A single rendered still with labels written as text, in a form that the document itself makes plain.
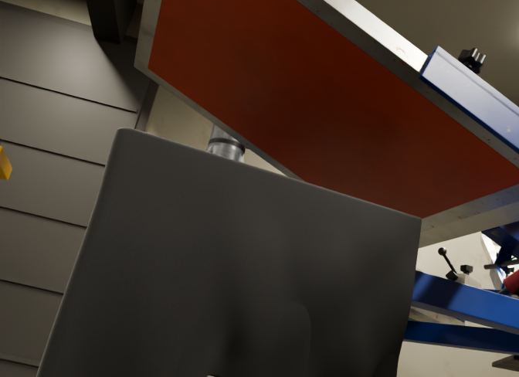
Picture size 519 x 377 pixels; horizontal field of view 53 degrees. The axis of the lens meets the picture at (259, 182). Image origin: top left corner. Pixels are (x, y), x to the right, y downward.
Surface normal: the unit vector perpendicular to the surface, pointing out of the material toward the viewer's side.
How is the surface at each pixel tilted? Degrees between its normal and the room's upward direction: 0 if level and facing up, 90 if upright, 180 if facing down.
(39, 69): 90
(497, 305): 90
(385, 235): 90
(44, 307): 90
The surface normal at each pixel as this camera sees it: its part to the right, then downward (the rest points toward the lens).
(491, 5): -0.20, 0.92
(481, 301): 0.29, -0.27
